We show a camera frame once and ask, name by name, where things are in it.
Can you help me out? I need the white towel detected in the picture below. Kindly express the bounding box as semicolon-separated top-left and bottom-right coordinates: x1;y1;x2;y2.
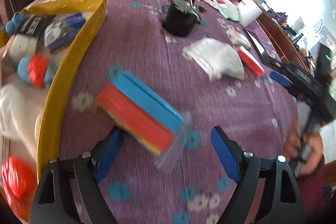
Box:
182;38;245;81

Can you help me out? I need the blue red plush toy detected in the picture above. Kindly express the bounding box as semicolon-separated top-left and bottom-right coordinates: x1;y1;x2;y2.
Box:
2;12;54;88

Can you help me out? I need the black smartphone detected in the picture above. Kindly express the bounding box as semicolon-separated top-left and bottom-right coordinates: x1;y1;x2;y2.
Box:
244;29;275;68

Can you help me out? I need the right hand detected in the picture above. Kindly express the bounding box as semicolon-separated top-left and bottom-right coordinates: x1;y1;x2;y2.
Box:
282;119;323;178

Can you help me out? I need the purple floral tablecloth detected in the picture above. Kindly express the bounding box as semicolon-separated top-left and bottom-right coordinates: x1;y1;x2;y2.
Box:
38;0;296;223

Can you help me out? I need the beige towel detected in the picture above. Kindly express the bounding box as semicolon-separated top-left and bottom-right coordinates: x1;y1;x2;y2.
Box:
1;81;47;159

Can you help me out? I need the blue white plastic bag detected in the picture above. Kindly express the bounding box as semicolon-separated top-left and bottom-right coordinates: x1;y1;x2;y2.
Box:
43;12;86;53

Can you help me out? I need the beige tissue packet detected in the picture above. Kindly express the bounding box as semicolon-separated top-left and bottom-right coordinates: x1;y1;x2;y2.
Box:
226;26;251;50

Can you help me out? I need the white plastic jar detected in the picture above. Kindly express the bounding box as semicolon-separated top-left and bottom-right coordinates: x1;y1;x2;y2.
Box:
237;0;263;27

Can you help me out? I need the black white packet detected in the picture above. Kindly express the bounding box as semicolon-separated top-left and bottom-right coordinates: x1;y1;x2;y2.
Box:
3;13;55;70

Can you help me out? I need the white work glove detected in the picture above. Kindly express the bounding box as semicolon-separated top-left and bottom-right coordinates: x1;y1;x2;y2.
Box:
202;0;239;22

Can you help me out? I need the black round device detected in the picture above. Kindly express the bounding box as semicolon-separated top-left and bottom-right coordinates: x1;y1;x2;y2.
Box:
162;0;206;38

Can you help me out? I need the red plastic bag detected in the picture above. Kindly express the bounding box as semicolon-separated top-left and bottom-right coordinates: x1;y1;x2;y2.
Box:
1;156;37;219

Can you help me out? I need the yellow storage box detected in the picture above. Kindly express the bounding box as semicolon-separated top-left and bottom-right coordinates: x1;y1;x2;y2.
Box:
0;0;108;223

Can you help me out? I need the red blue sponge pack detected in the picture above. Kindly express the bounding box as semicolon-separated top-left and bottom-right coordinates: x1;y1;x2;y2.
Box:
95;66;192;173

